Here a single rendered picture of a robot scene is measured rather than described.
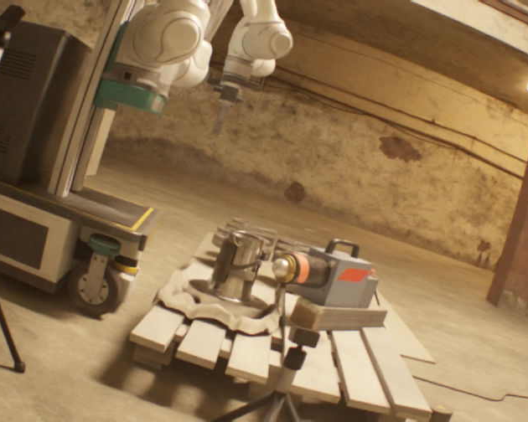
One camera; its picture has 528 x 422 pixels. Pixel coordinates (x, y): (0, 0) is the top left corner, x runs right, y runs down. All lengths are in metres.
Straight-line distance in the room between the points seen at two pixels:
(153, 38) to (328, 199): 9.51
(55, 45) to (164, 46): 0.46
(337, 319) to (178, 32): 1.13
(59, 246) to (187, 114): 9.34
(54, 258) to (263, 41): 0.89
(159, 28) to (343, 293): 1.10
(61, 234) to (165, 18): 0.71
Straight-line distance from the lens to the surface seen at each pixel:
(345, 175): 11.21
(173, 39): 1.80
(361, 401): 1.68
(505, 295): 6.34
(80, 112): 2.18
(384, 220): 11.32
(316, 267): 2.22
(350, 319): 2.43
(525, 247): 6.33
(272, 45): 1.97
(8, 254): 2.09
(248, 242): 2.11
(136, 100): 1.99
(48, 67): 2.12
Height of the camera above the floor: 0.64
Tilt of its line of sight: 4 degrees down
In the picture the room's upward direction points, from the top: 18 degrees clockwise
